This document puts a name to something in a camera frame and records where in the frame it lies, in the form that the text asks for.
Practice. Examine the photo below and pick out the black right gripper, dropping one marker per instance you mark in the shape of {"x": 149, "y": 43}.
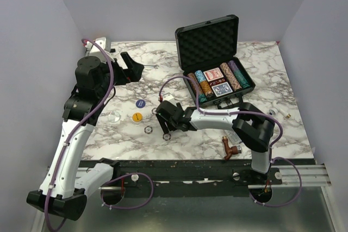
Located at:
{"x": 162, "y": 122}

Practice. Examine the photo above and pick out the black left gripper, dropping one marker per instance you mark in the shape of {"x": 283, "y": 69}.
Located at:
{"x": 134, "y": 70}

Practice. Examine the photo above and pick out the yellow big blind button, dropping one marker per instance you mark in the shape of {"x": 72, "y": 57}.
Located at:
{"x": 137, "y": 117}

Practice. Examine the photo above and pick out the blue small blind button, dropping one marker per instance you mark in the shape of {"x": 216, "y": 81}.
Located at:
{"x": 140, "y": 103}

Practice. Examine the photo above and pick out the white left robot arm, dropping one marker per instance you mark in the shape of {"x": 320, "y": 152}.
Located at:
{"x": 61, "y": 194}

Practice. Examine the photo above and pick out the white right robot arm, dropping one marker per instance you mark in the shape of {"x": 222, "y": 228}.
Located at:
{"x": 254, "y": 128}

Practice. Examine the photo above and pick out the black poker set case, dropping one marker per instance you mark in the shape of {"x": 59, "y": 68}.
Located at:
{"x": 207, "y": 45}

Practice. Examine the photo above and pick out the silver open-end wrench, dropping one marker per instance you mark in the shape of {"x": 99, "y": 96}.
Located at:
{"x": 151, "y": 66}

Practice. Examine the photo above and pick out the brown chip stack row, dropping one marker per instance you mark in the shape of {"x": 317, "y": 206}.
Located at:
{"x": 196, "y": 88}

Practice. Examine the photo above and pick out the blue playing card deck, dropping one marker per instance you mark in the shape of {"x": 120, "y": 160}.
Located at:
{"x": 222, "y": 89}

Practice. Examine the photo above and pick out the clear plastic bag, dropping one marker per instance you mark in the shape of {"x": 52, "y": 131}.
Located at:
{"x": 233, "y": 137}

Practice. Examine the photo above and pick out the brown faucet tap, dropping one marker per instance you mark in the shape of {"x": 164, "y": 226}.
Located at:
{"x": 230, "y": 151}

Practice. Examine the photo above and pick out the teal chip stack row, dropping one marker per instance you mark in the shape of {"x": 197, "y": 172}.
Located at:
{"x": 241, "y": 79}

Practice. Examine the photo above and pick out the white brass small fitting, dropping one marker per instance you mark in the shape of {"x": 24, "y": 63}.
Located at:
{"x": 285, "y": 113}

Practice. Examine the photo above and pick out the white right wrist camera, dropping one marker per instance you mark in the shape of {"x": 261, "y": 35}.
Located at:
{"x": 169, "y": 97}

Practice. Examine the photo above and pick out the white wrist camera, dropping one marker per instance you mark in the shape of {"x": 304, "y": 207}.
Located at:
{"x": 169, "y": 97}
{"x": 101, "y": 42}

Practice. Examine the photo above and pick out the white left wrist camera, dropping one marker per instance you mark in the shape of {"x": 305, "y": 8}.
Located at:
{"x": 101, "y": 42}

